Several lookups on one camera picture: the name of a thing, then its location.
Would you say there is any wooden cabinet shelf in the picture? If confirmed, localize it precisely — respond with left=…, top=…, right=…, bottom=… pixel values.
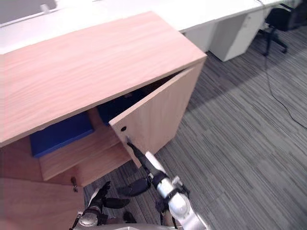
left=39, top=124, right=133, bottom=182

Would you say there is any grey robot torso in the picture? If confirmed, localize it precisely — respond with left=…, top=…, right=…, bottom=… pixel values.
left=97, top=222, right=170, bottom=230

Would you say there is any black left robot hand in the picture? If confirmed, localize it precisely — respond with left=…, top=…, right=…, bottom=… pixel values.
left=90, top=180, right=112, bottom=205

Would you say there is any white pedestal cabinet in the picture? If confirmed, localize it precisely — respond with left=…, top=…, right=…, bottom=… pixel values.
left=209, top=9, right=265, bottom=62

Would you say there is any black office chair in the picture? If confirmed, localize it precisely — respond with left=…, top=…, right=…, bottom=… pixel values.
left=260, top=6, right=307, bottom=56

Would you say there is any long white desk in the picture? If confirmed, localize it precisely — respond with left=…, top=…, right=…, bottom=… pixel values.
left=0, top=0, right=307, bottom=56

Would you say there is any black floor cable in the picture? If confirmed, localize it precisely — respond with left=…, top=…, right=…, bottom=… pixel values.
left=263, top=54, right=307, bottom=130

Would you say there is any dark robot foot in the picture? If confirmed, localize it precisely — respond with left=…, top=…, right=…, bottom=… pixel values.
left=104, top=197, right=131, bottom=209
left=117, top=179, right=150, bottom=197

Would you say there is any wooden office cabinet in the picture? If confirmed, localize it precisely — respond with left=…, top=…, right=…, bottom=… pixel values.
left=0, top=11, right=208, bottom=188

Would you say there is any wooden cabinet door with handle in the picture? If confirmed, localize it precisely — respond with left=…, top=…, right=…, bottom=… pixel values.
left=108, top=67, right=195, bottom=169

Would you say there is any wooden cabinet door with keys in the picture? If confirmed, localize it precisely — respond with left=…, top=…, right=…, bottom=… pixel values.
left=0, top=178, right=84, bottom=230

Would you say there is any dark right robot foot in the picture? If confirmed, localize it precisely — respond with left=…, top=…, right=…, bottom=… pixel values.
left=117, top=179, right=150, bottom=197

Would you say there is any dark left robot foot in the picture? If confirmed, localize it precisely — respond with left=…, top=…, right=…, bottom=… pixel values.
left=104, top=197, right=131, bottom=209

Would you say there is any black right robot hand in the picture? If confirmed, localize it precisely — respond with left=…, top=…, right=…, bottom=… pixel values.
left=127, top=142, right=170, bottom=188

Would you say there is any grey desk divider screen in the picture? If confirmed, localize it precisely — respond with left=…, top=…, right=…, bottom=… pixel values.
left=0, top=0, right=59, bottom=25

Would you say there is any bunch of keys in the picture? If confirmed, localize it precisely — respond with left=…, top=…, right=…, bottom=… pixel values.
left=70, top=176, right=79, bottom=193

